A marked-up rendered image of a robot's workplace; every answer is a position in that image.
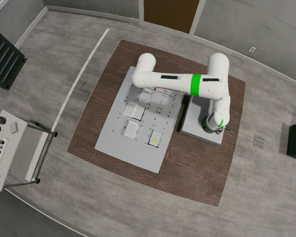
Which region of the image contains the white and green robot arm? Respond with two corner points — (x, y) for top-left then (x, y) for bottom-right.
(131, 53), (231, 134)

